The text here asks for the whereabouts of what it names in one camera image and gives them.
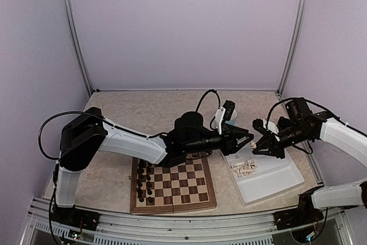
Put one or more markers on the wooden chessboard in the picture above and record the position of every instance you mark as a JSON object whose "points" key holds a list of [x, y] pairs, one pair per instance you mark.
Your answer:
{"points": [[186, 187]]}

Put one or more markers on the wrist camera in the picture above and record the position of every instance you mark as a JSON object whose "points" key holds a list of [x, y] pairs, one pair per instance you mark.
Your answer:
{"points": [[229, 107], [259, 125]]}

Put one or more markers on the row of black chess pieces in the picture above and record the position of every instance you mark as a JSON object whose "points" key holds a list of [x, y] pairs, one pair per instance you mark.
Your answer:
{"points": [[145, 183]]}

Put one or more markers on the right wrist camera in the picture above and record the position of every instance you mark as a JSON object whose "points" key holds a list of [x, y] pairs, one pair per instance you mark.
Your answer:
{"points": [[259, 125]]}

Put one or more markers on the left aluminium corner post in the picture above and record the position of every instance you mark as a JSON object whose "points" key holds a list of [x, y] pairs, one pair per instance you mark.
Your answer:
{"points": [[77, 47]]}

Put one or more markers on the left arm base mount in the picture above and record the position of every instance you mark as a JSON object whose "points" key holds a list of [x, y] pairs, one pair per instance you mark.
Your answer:
{"points": [[75, 217]]}

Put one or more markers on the cream pawn chess piece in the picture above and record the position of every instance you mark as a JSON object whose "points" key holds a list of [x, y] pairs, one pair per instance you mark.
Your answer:
{"points": [[253, 145]]}

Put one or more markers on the pile of cream chess pieces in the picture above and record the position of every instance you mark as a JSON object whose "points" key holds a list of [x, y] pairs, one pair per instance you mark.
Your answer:
{"points": [[244, 168]]}

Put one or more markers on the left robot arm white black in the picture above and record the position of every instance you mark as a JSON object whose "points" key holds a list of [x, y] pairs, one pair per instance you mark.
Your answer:
{"points": [[91, 132]]}

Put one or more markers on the aluminium corner post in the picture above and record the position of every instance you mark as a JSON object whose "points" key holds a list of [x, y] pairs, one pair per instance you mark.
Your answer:
{"points": [[77, 47], [301, 7]]}

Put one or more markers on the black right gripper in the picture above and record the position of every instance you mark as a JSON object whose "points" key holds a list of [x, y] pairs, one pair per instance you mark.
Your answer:
{"points": [[275, 148]]}

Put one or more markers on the light blue mug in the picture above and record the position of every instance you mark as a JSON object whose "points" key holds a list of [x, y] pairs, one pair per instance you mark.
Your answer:
{"points": [[233, 118]]}

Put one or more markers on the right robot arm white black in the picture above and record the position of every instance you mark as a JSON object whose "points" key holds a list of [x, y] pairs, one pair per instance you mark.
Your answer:
{"points": [[303, 125]]}

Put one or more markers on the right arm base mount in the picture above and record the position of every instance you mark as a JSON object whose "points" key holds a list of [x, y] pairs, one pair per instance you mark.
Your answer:
{"points": [[304, 213]]}

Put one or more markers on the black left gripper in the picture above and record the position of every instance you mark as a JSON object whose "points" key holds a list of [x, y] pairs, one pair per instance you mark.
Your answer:
{"points": [[230, 145]]}

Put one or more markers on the right aluminium corner post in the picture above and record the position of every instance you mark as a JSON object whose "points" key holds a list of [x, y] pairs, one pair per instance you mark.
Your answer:
{"points": [[301, 7]]}

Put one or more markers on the white plastic divided tray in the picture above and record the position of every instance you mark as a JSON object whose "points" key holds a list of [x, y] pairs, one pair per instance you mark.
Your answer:
{"points": [[272, 177]]}

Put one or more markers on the front aluminium rail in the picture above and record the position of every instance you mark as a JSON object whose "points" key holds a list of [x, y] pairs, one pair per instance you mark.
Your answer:
{"points": [[125, 228]]}

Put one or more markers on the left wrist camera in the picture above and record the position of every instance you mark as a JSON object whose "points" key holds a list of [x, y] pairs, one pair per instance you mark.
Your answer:
{"points": [[229, 107]]}

